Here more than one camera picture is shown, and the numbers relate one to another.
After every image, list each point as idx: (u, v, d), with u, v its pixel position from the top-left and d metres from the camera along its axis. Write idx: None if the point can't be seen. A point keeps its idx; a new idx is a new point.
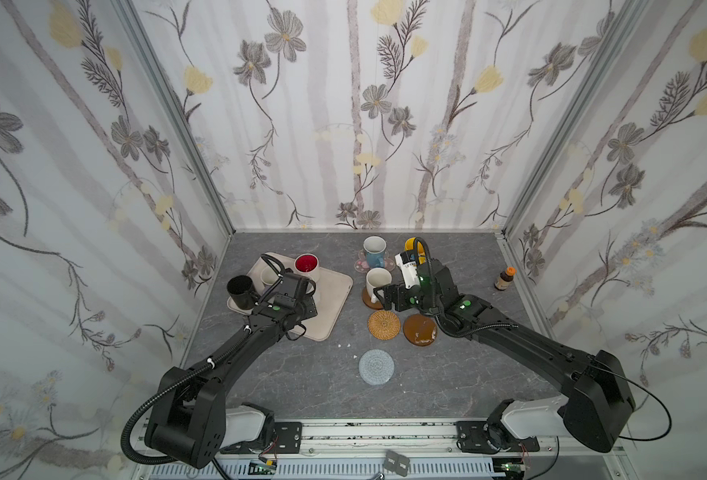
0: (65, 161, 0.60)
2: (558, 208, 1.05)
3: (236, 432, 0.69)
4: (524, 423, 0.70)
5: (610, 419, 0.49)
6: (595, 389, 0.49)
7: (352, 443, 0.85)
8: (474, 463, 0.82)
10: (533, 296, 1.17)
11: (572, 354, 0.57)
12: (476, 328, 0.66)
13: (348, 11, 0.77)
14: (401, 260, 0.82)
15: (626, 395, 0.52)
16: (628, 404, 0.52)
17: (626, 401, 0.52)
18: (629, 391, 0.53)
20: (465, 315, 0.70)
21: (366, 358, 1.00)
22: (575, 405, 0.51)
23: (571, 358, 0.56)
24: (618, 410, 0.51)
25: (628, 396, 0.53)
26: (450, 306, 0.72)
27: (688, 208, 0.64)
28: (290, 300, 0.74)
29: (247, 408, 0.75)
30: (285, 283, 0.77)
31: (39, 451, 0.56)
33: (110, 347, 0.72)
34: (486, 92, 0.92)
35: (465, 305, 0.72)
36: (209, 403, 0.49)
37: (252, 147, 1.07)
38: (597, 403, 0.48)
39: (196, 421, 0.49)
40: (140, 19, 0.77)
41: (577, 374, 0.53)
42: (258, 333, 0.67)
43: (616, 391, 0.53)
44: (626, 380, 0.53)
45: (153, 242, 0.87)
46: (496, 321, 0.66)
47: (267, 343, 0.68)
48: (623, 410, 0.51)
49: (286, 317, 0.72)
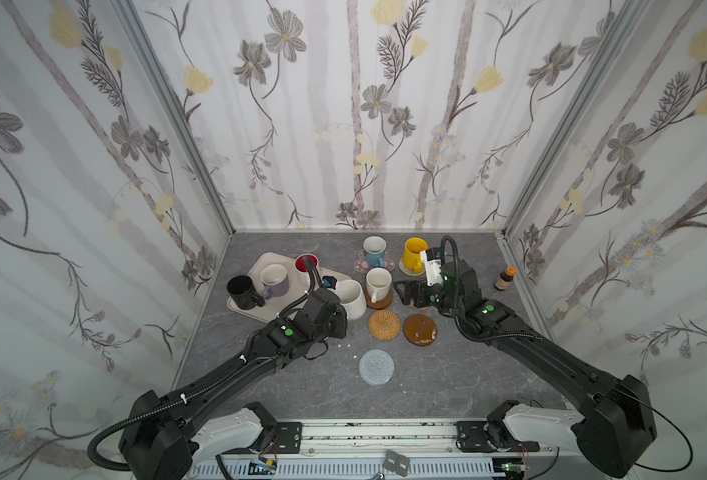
0: (65, 161, 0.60)
2: (558, 208, 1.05)
3: (228, 439, 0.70)
4: (528, 430, 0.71)
5: (630, 445, 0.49)
6: (617, 413, 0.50)
7: (353, 443, 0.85)
8: (473, 463, 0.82)
10: (533, 297, 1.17)
11: (596, 374, 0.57)
12: (497, 336, 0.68)
13: (348, 11, 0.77)
14: (426, 257, 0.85)
15: (647, 424, 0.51)
16: (649, 433, 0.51)
17: (647, 429, 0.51)
18: (652, 420, 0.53)
20: (487, 320, 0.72)
21: (366, 358, 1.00)
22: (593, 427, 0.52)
23: (594, 379, 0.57)
24: (636, 437, 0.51)
25: (650, 424, 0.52)
26: (472, 310, 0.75)
27: (688, 208, 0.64)
28: (309, 328, 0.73)
29: (240, 417, 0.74)
30: (310, 304, 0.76)
31: (39, 451, 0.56)
33: (110, 347, 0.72)
34: (486, 92, 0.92)
35: (487, 310, 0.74)
36: (163, 448, 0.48)
37: (252, 147, 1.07)
38: (618, 427, 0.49)
39: (152, 458, 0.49)
40: (141, 19, 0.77)
41: (599, 396, 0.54)
42: (255, 365, 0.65)
43: (639, 418, 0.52)
44: (652, 409, 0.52)
45: (153, 242, 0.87)
46: (518, 331, 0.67)
47: (260, 375, 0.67)
48: (640, 439, 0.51)
49: (296, 346, 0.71)
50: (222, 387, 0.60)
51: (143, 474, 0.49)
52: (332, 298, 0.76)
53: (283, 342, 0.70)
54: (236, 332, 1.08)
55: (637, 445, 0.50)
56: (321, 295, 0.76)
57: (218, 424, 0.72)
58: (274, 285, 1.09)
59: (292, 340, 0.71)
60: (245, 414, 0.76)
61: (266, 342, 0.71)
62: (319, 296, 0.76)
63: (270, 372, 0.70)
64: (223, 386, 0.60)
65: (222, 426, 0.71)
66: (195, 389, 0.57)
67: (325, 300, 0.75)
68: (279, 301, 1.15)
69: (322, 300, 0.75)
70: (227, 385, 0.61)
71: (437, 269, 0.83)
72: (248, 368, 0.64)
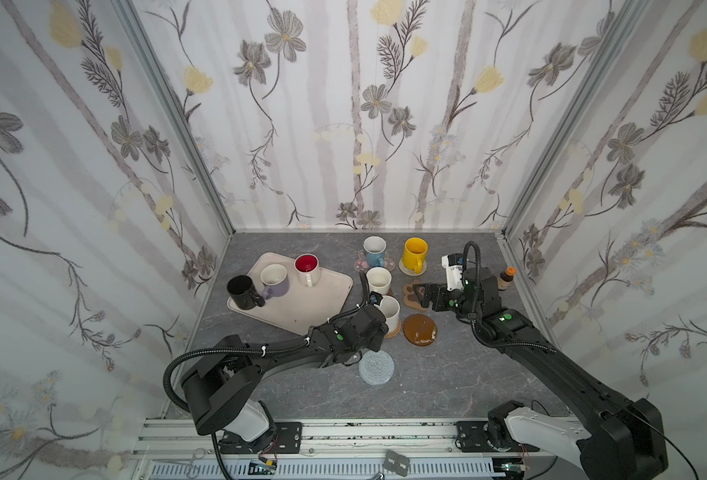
0: (65, 162, 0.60)
2: (558, 208, 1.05)
3: (239, 423, 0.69)
4: (529, 434, 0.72)
5: (638, 467, 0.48)
6: (622, 432, 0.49)
7: (352, 443, 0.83)
8: (473, 463, 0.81)
10: (533, 296, 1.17)
11: (607, 392, 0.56)
12: (510, 343, 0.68)
13: (348, 11, 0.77)
14: (448, 261, 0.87)
15: (657, 449, 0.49)
16: (659, 460, 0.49)
17: (656, 457, 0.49)
18: (663, 448, 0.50)
20: (503, 327, 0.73)
21: (366, 357, 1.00)
22: (601, 441, 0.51)
23: (605, 397, 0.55)
24: (643, 460, 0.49)
25: (660, 453, 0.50)
26: (490, 317, 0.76)
27: (688, 208, 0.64)
28: (356, 338, 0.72)
29: (256, 408, 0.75)
30: (359, 315, 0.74)
31: (39, 451, 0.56)
33: (110, 347, 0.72)
34: (485, 92, 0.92)
35: (505, 318, 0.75)
36: (238, 386, 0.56)
37: (252, 147, 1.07)
38: (623, 446, 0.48)
39: (221, 395, 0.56)
40: (141, 19, 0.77)
41: (607, 414, 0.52)
42: (312, 352, 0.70)
43: (648, 444, 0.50)
44: (664, 436, 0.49)
45: (153, 242, 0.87)
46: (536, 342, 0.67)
47: (314, 361, 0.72)
48: (649, 463, 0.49)
49: (343, 351, 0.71)
50: (292, 353, 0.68)
51: (208, 407, 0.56)
52: (379, 317, 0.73)
53: (336, 342, 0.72)
54: (236, 332, 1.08)
55: (646, 471, 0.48)
56: (372, 308, 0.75)
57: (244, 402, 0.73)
58: (274, 285, 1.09)
59: (342, 345, 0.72)
60: (256, 407, 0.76)
61: (320, 336, 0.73)
62: (369, 311, 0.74)
63: (316, 365, 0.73)
64: (292, 353, 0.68)
65: (249, 406, 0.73)
66: (275, 348, 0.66)
67: (374, 318, 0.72)
68: (279, 302, 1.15)
69: (371, 315, 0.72)
70: (294, 353, 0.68)
71: (457, 275, 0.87)
72: (307, 352, 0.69)
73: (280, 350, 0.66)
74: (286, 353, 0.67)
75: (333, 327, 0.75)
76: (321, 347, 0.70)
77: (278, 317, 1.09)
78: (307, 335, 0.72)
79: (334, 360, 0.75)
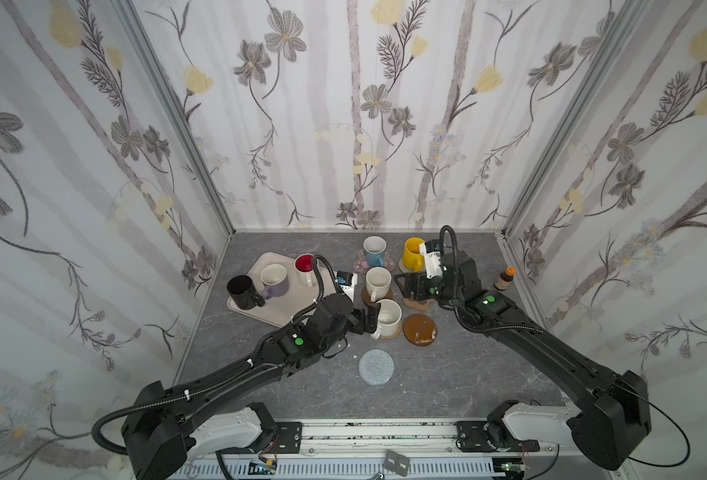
0: (65, 162, 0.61)
2: (558, 208, 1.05)
3: (223, 439, 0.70)
4: (526, 427, 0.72)
5: (628, 437, 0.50)
6: (615, 408, 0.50)
7: (352, 443, 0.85)
8: (473, 464, 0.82)
10: (533, 296, 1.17)
11: (596, 369, 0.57)
12: (497, 326, 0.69)
13: (348, 11, 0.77)
14: (426, 249, 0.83)
15: (644, 418, 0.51)
16: (645, 428, 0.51)
17: (643, 425, 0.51)
18: (649, 416, 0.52)
20: (487, 311, 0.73)
21: (366, 357, 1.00)
22: (594, 419, 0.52)
23: (594, 374, 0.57)
24: (633, 431, 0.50)
25: (647, 420, 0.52)
26: (474, 301, 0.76)
27: (688, 208, 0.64)
28: (317, 339, 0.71)
29: (240, 417, 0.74)
30: (319, 311, 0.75)
31: (39, 451, 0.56)
33: (110, 347, 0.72)
34: (485, 92, 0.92)
35: (488, 301, 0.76)
36: (160, 442, 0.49)
37: (252, 147, 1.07)
38: (615, 421, 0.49)
39: (147, 452, 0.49)
40: (141, 19, 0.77)
41: (599, 391, 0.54)
42: (260, 371, 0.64)
43: (636, 414, 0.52)
44: (650, 404, 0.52)
45: (153, 242, 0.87)
46: (520, 324, 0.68)
47: (267, 379, 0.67)
48: (637, 433, 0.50)
49: (305, 357, 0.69)
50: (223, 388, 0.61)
51: (141, 463, 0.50)
52: (342, 309, 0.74)
53: (295, 348, 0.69)
54: (236, 332, 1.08)
55: (634, 438, 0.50)
56: (333, 303, 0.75)
57: (221, 420, 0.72)
58: (274, 285, 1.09)
59: (304, 348, 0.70)
60: (245, 414, 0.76)
61: (276, 347, 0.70)
62: (328, 306, 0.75)
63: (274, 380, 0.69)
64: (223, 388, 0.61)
65: (227, 421, 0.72)
66: (201, 387, 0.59)
67: (336, 312, 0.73)
68: (279, 302, 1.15)
69: (332, 310, 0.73)
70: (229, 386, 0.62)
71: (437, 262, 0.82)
72: (251, 374, 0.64)
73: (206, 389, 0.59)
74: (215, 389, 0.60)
75: (288, 334, 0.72)
76: (271, 363, 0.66)
77: (278, 317, 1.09)
78: (251, 357, 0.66)
79: (296, 370, 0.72)
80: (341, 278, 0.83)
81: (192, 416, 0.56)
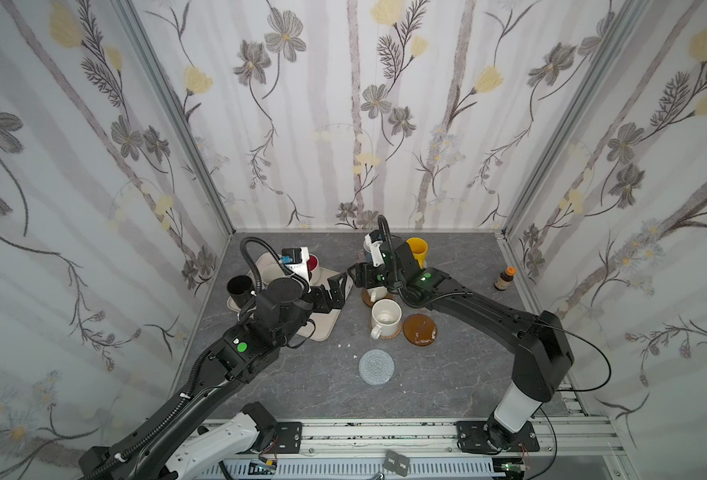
0: (65, 162, 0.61)
2: (558, 208, 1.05)
3: (223, 446, 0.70)
4: (512, 411, 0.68)
5: (553, 369, 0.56)
6: (536, 346, 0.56)
7: (352, 443, 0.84)
8: (473, 463, 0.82)
10: (533, 296, 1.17)
11: (518, 314, 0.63)
12: (434, 298, 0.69)
13: (348, 11, 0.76)
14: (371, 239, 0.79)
15: (564, 349, 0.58)
16: (567, 357, 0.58)
17: (564, 355, 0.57)
18: (567, 345, 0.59)
20: (425, 286, 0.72)
21: (366, 357, 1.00)
22: (523, 360, 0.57)
23: (516, 319, 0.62)
24: (558, 364, 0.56)
25: (567, 349, 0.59)
26: (411, 279, 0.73)
27: (688, 208, 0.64)
28: (269, 337, 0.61)
29: (227, 427, 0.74)
30: (258, 306, 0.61)
31: (39, 451, 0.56)
33: (110, 347, 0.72)
34: (485, 92, 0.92)
35: (426, 277, 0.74)
36: None
37: (252, 147, 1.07)
38: (538, 357, 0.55)
39: None
40: (141, 19, 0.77)
41: (522, 332, 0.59)
42: (203, 398, 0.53)
43: (556, 346, 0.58)
44: (565, 334, 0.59)
45: (153, 242, 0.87)
46: (454, 290, 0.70)
47: (219, 400, 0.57)
48: (563, 364, 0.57)
49: (258, 358, 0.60)
50: (163, 433, 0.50)
51: None
52: (287, 297, 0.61)
53: (241, 356, 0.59)
54: None
55: (559, 370, 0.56)
56: (273, 295, 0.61)
57: (212, 436, 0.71)
58: None
59: (253, 351, 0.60)
60: (235, 423, 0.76)
61: (214, 365, 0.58)
62: (269, 297, 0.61)
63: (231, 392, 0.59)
64: (164, 433, 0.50)
65: (219, 434, 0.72)
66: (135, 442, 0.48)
67: (279, 302, 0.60)
68: None
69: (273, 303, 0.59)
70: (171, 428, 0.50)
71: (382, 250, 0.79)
72: (191, 406, 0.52)
73: (140, 443, 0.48)
74: (153, 438, 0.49)
75: (229, 343, 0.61)
76: (213, 386, 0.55)
77: None
78: (184, 389, 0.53)
79: (252, 376, 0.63)
80: (287, 256, 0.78)
81: (133, 477, 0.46)
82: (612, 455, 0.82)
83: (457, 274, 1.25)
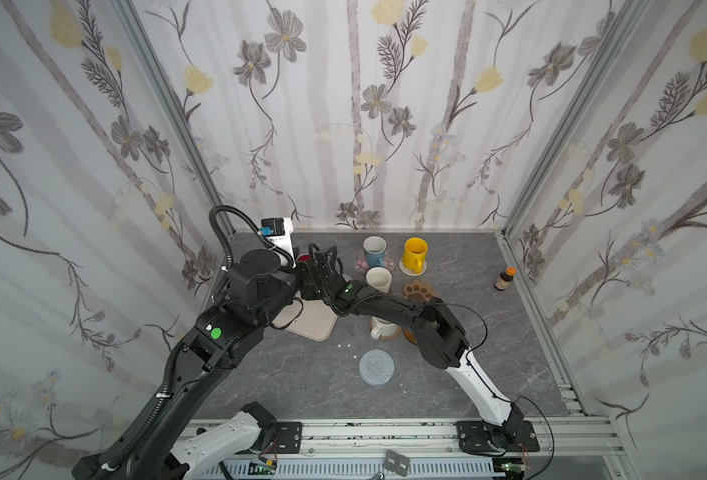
0: (65, 162, 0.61)
2: (558, 208, 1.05)
3: (227, 442, 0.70)
4: (483, 403, 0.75)
5: (449, 343, 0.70)
6: (425, 327, 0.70)
7: (352, 443, 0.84)
8: (473, 463, 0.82)
10: (533, 297, 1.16)
11: (413, 303, 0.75)
12: (357, 304, 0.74)
13: (348, 11, 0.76)
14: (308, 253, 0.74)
15: (453, 324, 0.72)
16: (458, 330, 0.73)
17: (454, 328, 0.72)
18: (456, 319, 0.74)
20: (349, 295, 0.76)
21: (366, 357, 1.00)
22: (422, 339, 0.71)
23: (413, 307, 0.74)
24: (451, 338, 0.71)
25: (456, 323, 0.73)
26: (338, 290, 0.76)
27: (688, 208, 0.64)
28: (249, 316, 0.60)
29: (231, 423, 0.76)
30: (234, 281, 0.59)
31: (39, 451, 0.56)
33: (110, 347, 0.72)
34: (485, 92, 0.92)
35: (349, 288, 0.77)
36: None
37: (252, 147, 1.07)
38: (429, 335, 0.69)
39: None
40: (141, 19, 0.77)
41: (416, 316, 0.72)
42: (183, 394, 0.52)
43: (446, 322, 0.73)
44: (450, 311, 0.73)
45: (153, 242, 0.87)
46: (371, 293, 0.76)
47: (204, 390, 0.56)
48: (455, 337, 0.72)
49: (238, 340, 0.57)
50: (151, 435, 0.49)
51: None
52: (263, 269, 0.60)
53: (218, 343, 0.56)
54: None
55: (455, 341, 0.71)
56: (244, 268, 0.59)
57: (215, 434, 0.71)
58: None
59: (231, 334, 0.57)
60: (239, 421, 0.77)
61: (191, 357, 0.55)
62: (244, 270, 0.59)
63: (219, 377, 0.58)
64: (151, 434, 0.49)
65: (223, 431, 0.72)
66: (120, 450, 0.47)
67: (255, 275, 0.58)
68: None
69: (247, 276, 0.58)
70: (157, 429, 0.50)
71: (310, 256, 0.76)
72: (173, 404, 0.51)
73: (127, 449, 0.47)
74: (139, 442, 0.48)
75: (202, 330, 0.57)
76: (191, 380, 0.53)
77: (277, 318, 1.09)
78: (160, 390, 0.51)
79: (237, 359, 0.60)
80: (267, 227, 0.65)
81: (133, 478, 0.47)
82: (612, 455, 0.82)
83: (457, 274, 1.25)
